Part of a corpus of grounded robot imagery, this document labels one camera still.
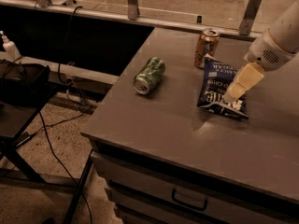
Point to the orange soda can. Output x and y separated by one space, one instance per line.
207 43

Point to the green soda can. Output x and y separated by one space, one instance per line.
149 76

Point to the black bag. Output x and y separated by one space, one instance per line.
22 84

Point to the right metal bracket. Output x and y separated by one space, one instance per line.
249 16

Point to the black drawer handle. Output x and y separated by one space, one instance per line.
203 207

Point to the white spray bottle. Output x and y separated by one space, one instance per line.
10 47

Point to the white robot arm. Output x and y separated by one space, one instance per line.
285 30

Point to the blue chip bag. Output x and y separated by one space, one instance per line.
217 78

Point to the black side table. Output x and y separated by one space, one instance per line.
14 119

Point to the grey drawer cabinet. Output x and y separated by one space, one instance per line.
146 145

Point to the middle metal bracket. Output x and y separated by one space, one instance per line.
133 9

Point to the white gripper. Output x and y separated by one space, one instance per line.
263 52

